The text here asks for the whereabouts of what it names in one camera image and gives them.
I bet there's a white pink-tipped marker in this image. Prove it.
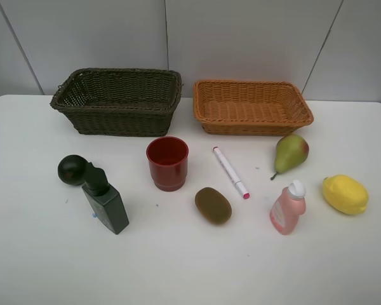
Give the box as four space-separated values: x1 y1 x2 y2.
213 147 250 200

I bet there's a green pear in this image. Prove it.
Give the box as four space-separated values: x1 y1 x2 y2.
270 134 309 180

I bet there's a pink lotion bottle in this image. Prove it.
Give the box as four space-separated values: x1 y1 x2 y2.
269 180 306 235

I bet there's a yellow lemon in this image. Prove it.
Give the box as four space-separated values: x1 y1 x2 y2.
322 175 369 215

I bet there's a red plastic cup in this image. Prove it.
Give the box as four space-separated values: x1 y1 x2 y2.
146 137 189 192

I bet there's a brown kiwi fruit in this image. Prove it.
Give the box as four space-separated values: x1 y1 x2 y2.
194 187 232 225

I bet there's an orange wicker basket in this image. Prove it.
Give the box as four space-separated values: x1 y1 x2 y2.
193 80 314 136

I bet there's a dark pump bottle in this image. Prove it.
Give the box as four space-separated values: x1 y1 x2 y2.
82 162 130 235

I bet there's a dark brown wicker basket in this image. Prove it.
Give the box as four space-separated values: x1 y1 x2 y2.
50 68 182 137

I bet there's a dark round fruit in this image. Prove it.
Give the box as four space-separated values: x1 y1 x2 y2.
57 154 87 186

